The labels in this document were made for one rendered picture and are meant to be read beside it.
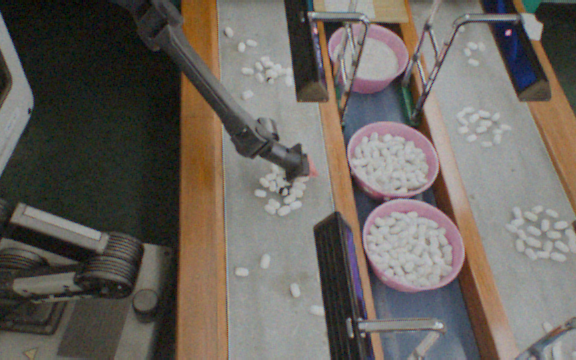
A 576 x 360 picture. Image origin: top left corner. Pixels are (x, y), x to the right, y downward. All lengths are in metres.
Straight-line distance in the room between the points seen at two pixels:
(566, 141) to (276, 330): 1.07
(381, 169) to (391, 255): 0.28
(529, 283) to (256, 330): 0.72
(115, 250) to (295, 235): 0.45
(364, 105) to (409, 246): 0.56
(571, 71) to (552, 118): 1.50
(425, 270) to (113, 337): 0.86
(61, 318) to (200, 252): 0.47
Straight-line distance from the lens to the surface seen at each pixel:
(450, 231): 1.65
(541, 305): 1.66
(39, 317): 1.74
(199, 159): 1.64
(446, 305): 1.63
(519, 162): 1.90
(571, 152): 1.97
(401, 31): 2.13
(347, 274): 1.09
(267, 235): 1.54
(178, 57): 1.52
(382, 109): 1.96
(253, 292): 1.46
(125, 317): 1.74
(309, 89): 1.39
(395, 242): 1.60
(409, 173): 1.73
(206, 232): 1.51
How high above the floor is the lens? 2.07
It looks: 55 degrees down
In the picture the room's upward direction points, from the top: 11 degrees clockwise
